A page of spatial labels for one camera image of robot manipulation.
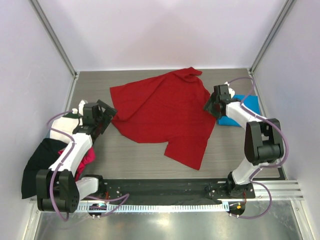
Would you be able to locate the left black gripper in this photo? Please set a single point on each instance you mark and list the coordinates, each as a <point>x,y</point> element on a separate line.
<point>108,114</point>

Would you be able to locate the aluminium frame post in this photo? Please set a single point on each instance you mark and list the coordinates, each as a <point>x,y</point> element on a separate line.
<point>280,19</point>
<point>52,35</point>

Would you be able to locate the dark green t shirt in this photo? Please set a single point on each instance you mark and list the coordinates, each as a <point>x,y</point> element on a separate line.
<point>71,115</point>

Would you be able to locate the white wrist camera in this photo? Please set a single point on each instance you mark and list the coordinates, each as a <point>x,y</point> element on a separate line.
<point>80,109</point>
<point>230,87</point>

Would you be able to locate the slotted cable duct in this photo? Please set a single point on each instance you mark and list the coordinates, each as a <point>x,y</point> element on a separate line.
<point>99,207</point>

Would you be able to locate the red t shirt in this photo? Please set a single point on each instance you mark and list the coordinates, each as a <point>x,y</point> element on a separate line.
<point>168,108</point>

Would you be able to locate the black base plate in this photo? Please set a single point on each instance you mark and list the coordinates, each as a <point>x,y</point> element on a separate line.
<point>212,188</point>

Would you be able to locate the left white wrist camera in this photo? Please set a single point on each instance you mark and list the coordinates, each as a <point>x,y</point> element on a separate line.
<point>80,109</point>

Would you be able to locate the right aluminium frame post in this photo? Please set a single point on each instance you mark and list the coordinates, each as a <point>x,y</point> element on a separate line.
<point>280,19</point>

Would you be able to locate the black t shirt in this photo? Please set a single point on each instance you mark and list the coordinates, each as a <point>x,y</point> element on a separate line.
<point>43,157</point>

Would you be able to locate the left aluminium frame post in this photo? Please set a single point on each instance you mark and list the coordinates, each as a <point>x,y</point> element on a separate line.
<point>52,35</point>

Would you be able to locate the white t shirt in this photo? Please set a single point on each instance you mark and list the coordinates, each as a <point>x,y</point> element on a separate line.
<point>65,125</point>

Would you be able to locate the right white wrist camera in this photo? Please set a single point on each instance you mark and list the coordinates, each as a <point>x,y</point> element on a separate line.
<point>230,87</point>

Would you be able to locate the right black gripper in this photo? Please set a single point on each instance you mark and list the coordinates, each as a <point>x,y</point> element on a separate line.
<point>208,105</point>

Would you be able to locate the folded blue t shirt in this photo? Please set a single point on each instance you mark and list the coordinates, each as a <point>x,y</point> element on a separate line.
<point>239,115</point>

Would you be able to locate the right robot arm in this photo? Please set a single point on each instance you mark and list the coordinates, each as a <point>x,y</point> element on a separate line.
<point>264,144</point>

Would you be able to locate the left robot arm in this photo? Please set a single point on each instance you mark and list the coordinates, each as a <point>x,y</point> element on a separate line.
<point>57,190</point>

